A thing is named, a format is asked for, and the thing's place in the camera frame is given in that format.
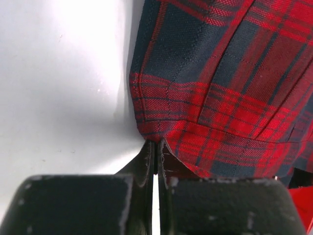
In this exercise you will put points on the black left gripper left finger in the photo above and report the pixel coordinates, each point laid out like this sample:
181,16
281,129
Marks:
118,204

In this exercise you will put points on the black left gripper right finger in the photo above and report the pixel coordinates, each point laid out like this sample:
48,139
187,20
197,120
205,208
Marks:
192,205

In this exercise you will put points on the red black plaid skirt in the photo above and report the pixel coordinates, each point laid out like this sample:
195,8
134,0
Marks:
228,84

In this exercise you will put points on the red plastic bin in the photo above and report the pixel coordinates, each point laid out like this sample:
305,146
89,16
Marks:
301,190

